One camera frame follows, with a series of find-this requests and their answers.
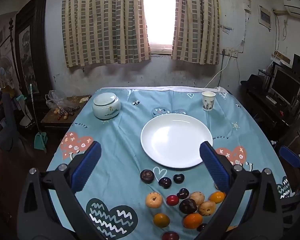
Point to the heap of small plums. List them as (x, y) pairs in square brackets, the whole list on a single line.
[(65, 112)]

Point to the standing fan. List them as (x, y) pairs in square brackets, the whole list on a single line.
[(3, 70)]

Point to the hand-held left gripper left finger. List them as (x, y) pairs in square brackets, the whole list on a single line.
[(86, 165)]

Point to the white round plate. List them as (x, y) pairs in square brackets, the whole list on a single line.
[(175, 140)]

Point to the checked beige curtain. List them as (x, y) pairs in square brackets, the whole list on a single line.
[(197, 22), (102, 22)]

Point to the small red tomato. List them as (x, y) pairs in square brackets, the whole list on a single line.
[(172, 200)]

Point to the yellow flat box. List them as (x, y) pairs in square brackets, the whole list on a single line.
[(281, 57)]

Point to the black hat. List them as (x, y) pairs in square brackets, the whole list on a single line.
[(253, 81)]

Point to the dark purple mangosteen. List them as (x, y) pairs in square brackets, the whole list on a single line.
[(147, 176)]

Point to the black speaker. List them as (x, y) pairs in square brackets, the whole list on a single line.
[(299, 63)]

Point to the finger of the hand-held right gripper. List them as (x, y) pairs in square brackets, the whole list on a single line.
[(292, 215), (290, 156)]

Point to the tan round pear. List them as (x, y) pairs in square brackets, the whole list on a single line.
[(196, 197)]

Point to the dark red plum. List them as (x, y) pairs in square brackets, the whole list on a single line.
[(170, 236)]

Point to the white electrical box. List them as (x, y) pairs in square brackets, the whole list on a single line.
[(265, 17)]

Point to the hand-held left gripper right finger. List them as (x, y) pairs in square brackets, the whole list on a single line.
[(213, 165)]

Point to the bright window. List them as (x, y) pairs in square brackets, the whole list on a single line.
[(160, 12)]

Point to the computer monitor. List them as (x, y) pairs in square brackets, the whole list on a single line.
[(285, 85)]

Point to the large dark purple plum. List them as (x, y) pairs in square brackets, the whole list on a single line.
[(187, 205)]

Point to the wooden side table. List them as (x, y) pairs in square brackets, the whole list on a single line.
[(52, 120)]

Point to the printed paper cup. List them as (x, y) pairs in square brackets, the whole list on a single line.
[(208, 102)]

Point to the wall power strip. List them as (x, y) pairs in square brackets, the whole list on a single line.
[(230, 53)]

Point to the pale green lidded ceramic jar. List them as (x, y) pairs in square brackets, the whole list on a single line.
[(106, 107)]

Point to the small dark plum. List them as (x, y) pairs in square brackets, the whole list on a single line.
[(202, 227)]

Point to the large orange mandarin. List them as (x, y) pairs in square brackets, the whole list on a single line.
[(192, 220)]

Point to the black media stand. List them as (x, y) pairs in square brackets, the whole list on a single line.
[(265, 110)]

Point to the tan dimpled apple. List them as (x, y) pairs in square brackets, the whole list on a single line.
[(207, 208), (154, 199)]

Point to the dark wooden framed painting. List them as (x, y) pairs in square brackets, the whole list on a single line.
[(27, 50)]

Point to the grey chair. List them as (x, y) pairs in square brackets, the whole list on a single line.
[(7, 125)]

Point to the yellow orange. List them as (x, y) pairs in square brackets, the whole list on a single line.
[(161, 220), (217, 197)]

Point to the teal heart print tablecloth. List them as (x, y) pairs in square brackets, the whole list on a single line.
[(120, 140)]

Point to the clear plastic bag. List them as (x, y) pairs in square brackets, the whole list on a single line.
[(56, 98)]

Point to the white air conditioner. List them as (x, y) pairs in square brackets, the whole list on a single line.
[(293, 5)]

